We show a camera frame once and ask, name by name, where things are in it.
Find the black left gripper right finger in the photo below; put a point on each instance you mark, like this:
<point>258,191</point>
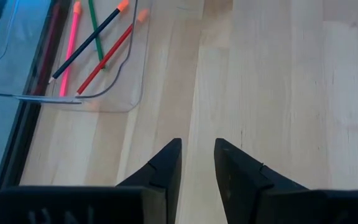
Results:
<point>247,193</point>

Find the clear plastic bin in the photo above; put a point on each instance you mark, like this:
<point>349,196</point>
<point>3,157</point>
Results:
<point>20,46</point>

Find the black table frame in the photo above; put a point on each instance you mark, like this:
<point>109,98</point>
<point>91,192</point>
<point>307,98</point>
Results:
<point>17,140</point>

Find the dark blue pencil orange eraser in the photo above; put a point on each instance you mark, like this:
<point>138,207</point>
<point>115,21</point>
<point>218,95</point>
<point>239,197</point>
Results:
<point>85,45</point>

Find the green pencil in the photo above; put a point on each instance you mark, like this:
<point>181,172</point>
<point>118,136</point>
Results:
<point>95,31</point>

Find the pink pencil orange eraser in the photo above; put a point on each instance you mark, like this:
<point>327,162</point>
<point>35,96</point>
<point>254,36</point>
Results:
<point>70,49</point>

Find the red pencil orange eraser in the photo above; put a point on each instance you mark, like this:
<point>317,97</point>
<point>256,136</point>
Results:
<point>110,54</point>

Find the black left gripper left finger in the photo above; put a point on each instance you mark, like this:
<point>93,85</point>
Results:
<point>154,193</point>

